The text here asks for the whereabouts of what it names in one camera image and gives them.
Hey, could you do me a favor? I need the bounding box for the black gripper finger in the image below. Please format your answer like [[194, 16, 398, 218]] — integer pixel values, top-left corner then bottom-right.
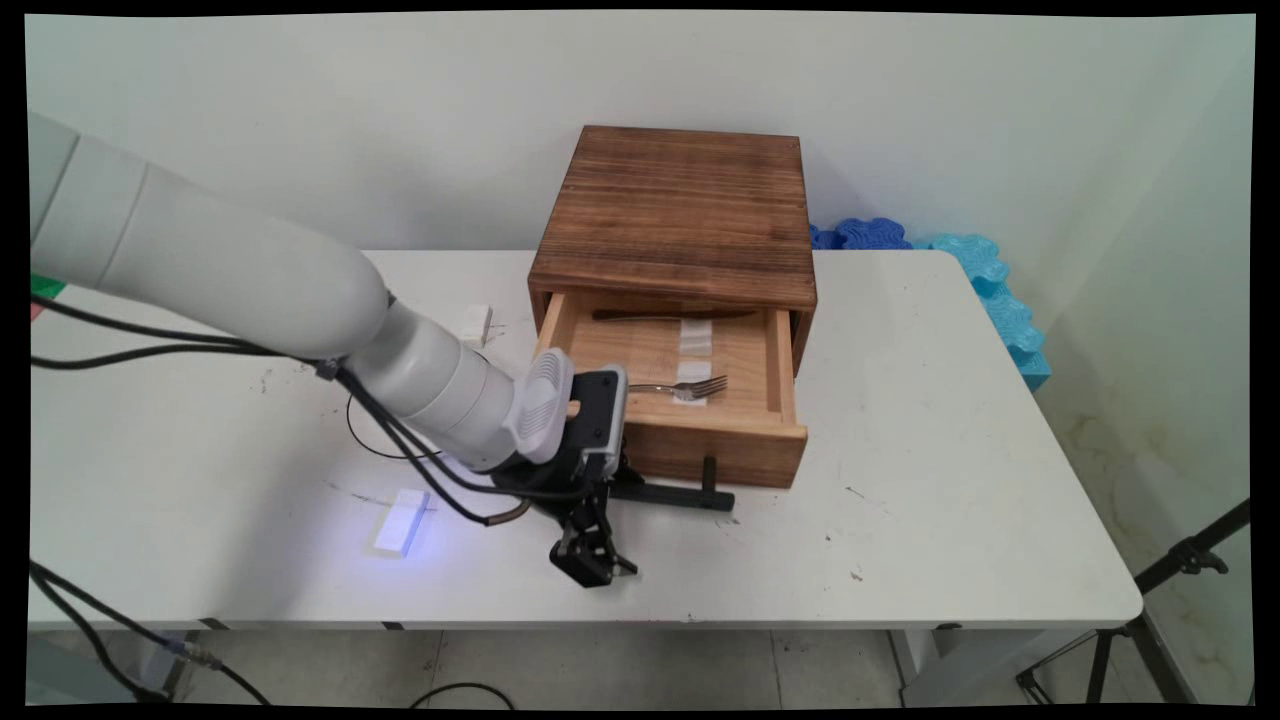
[[592, 497, 641, 577], [548, 504, 615, 589]]

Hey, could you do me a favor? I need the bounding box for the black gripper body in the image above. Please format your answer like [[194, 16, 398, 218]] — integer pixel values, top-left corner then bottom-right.
[[492, 448, 637, 517]]

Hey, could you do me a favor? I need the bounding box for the wooden drawer with black handle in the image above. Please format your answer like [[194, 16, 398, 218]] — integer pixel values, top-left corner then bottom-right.
[[533, 290, 809, 514]]

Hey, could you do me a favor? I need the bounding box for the silver fork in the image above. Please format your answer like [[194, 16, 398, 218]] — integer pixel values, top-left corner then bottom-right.
[[627, 374, 730, 403]]

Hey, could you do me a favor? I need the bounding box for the white plate with black rim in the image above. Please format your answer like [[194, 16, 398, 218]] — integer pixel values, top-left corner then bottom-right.
[[346, 392, 446, 462]]

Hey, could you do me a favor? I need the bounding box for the dark wooden cabinet box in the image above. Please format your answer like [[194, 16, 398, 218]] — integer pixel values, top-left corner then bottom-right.
[[527, 125, 819, 379]]

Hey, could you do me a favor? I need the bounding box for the white table leg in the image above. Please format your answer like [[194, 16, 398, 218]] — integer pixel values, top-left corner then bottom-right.
[[138, 630, 203, 701], [888, 628, 1046, 707]]

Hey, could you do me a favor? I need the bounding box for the dark blue foam mat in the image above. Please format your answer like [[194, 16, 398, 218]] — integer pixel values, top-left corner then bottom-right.
[[808, 218, 913, 252]]

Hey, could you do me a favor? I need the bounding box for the light blue foam mat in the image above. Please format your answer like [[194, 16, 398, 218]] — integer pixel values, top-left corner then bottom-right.
[[908, 233, 1052, 393]]

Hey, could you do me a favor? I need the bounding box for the black tripod stand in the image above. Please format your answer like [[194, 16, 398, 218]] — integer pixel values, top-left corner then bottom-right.
[[1015, 498, 1252, 706]]

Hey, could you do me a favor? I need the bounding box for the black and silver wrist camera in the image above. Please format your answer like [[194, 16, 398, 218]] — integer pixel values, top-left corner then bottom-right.
[[568, 364, 630, 477]]

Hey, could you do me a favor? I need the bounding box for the white vented camera mount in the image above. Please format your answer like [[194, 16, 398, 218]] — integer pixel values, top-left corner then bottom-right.
[[503, 347, 577, 467]]

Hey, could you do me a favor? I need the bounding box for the black cable loop on floor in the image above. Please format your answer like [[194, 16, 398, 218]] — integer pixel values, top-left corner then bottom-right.
[[408, 682, 517, 710]]

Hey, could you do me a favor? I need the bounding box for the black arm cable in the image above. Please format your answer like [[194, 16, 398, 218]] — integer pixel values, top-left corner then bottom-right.
[[28, 293, 601, 503], [28, 342, 531, 528]]

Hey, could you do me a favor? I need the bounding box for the black cable with connector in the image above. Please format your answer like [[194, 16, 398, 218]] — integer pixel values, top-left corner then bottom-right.
[[28, 558, 273, 707]]

